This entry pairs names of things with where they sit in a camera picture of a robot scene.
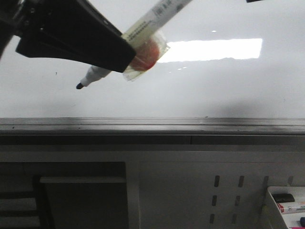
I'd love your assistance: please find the white marker with taped pad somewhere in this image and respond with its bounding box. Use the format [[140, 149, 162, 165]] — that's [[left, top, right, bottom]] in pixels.
[[76, 0, 189, 89]]

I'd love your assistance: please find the white storage tray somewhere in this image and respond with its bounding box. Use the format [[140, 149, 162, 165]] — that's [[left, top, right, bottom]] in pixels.
[[260, 186, 305, 229]]

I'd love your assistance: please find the white perforated metal panel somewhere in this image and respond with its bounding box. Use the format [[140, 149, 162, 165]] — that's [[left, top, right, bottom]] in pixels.
[[126, 152, 305, 229]]

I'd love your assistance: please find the blue marker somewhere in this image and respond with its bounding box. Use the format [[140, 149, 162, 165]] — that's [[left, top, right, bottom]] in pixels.
[[300, 217, 305, 227]]

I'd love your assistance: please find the red and white marker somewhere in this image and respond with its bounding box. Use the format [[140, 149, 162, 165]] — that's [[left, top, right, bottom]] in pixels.
[[276, 202, 305, 214]]

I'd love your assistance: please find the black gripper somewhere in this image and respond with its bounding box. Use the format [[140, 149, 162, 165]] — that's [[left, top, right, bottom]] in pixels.
[[0, 0, 137, 73]]

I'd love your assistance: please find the dark chair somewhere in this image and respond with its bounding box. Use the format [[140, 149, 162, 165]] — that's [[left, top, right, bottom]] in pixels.
[[0, 162, 129, 229]]

